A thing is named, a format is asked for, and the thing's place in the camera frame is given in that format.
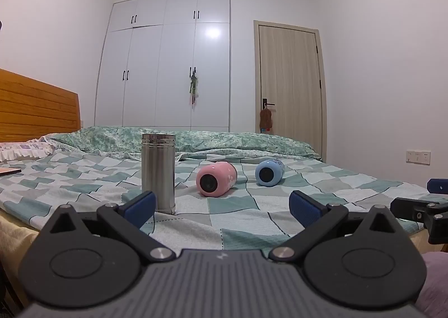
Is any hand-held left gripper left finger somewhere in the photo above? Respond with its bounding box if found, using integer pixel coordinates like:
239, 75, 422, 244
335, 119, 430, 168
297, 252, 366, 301
41, 191, 176, 263

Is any purple cloth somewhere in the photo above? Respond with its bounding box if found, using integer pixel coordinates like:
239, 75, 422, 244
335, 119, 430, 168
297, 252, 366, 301
416, 251, 448, 318

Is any white wall socket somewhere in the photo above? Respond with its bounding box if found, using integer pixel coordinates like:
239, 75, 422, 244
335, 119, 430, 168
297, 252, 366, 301
405, 149, 431, 165

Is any pink cup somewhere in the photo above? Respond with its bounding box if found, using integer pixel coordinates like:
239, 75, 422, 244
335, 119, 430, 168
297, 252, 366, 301
195, 161, 238, 198

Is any floral frilled pillow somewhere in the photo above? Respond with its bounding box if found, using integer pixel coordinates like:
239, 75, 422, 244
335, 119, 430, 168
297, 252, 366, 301
0, 137, 58, 165

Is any green hanging ornament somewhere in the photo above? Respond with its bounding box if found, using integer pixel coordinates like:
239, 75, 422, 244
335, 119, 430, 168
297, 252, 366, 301
188, 72, 200, 106

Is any checked bed sheet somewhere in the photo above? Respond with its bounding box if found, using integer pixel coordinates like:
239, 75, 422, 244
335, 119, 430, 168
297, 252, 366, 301
0, 150, 435, 249

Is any brown hanging pouch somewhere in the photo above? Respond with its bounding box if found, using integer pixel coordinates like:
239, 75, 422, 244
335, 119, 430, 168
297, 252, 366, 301
259, 108, 274, 131

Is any wooden headboard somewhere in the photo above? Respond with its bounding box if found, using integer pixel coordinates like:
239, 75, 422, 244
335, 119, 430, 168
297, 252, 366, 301
0, 68, 81, 144

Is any green floral quilt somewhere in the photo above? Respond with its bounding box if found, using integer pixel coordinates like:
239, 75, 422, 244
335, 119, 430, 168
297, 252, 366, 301
39, 125, 321, 162

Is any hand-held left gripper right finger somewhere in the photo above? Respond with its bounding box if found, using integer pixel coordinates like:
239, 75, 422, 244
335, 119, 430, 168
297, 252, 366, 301
269, 190, 411, 263

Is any stainless steel cup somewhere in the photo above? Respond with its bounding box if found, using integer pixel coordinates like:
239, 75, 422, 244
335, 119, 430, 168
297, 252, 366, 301
141, 133, 176, 215

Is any white wardrobe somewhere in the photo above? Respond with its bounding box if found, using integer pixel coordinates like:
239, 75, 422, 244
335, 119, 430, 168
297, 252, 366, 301
94, 0, 231, 133

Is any light wooden door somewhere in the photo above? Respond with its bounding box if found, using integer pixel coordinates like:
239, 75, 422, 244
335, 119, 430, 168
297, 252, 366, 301
253, 20, 328, 162

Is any yellow mattress cover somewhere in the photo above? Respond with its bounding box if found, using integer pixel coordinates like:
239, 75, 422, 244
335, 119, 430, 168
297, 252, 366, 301
0, 209, 42, 309

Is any blue cup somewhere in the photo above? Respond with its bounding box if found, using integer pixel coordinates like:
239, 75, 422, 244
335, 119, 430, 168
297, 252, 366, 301
254, 159, 285, 187

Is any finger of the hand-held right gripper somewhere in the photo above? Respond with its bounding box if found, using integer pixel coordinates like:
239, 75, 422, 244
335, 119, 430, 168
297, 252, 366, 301
426, 178, 448, 196
389, 197, 448, 245

